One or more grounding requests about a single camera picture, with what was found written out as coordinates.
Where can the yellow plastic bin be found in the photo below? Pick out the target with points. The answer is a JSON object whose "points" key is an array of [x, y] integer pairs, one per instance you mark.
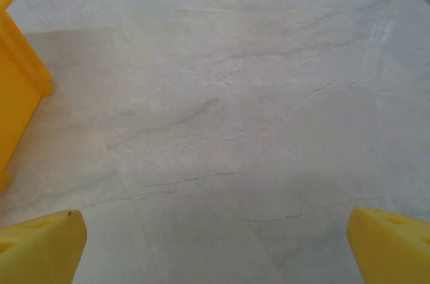
{"points": [[13, 96]]}

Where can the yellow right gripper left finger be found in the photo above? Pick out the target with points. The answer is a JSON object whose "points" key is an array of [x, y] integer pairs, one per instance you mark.
{"points": [[40, 250]]}

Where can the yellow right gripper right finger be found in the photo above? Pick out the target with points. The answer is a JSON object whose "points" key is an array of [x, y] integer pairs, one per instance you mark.
{"points": [[393, 253]]}

